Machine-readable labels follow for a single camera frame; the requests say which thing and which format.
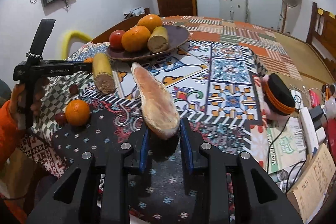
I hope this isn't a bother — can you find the small orange mandarin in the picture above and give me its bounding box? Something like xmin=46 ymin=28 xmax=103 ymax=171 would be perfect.
xmin=84 ymin=57 xmax=93 ymax=63

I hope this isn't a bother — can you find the long yellow banana piece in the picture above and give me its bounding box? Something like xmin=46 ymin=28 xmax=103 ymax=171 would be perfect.
xmin=92 ymin=53 xmax=116 ymax=94

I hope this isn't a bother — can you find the red tomato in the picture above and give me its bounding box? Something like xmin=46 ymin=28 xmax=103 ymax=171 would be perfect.
xmin=109 ymin=30 xmax=125 ymax=51

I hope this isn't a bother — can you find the large orange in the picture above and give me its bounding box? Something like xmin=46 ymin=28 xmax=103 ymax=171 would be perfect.
xmin=121 ymin=26 xmax=151 ymax=52

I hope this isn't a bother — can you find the left hand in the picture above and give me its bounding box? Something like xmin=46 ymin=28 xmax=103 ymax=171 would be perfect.
xmin=9 ymin=77 xmax=50 ymax=122

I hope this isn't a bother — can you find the small dark red fruit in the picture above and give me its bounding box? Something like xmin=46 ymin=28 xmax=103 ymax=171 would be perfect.
xmin=69 ymin=84 xmax=79 ymax=96

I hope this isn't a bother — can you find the yellow foam tube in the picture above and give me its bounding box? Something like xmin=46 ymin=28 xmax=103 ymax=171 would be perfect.
xmin=60 ymin=30 xmax=92 ymax=60

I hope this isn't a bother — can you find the small orange under gripper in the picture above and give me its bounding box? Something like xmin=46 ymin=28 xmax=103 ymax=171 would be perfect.
xmin=65 ymin=100 xmax=90 ymax=127

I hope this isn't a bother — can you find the red grape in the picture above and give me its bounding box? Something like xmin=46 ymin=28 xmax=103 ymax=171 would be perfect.
xmin=55 ymin=112 xmax=67 ymax=126

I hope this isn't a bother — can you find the patterned patchwork cloth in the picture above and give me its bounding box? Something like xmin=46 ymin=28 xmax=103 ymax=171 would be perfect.
xmin=20 ymin=40 xmax=268 ymax=223

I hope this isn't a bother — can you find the clothes heap in corner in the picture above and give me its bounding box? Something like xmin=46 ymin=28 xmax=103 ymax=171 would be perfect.
xmin=124 ymin=7 xmax=145 ymax=19

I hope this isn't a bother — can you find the banana piece on plate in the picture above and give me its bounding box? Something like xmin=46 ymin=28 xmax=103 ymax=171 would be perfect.
xmin=147 ymin=26 xmax=169 ymax=53

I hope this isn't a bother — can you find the orange on plate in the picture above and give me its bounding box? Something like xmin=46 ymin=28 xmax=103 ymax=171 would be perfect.
xmin=137 ymin=14 xmax=162 ymax=33

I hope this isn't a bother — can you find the dark purple plate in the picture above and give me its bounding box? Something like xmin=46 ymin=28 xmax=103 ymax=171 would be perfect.
xmin=106 ymin=26 xmax=189 ymax=61

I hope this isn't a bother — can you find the striped patchwork blanket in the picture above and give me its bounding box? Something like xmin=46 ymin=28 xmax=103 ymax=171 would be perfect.
xmin=162 ymin=16 xmax=301 ymax=80

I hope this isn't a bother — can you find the white power strip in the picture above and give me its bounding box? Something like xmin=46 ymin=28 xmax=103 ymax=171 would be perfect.
xmin=299 ymin=105 xmax=326 ymax=155

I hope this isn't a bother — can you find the cardboard box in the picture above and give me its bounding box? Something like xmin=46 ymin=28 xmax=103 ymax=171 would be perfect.
xmin=286 ymin=143 xmax=335 ymax=223

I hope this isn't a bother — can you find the white suitcase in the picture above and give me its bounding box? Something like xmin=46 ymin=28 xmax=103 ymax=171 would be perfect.
xmin=219 ymin=0 xmax=248 ymax=22

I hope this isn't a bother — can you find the wooden bed headboard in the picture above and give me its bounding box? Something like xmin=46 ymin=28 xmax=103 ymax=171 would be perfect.
xmin=306 ymin=2 xmax=336 ymax=79

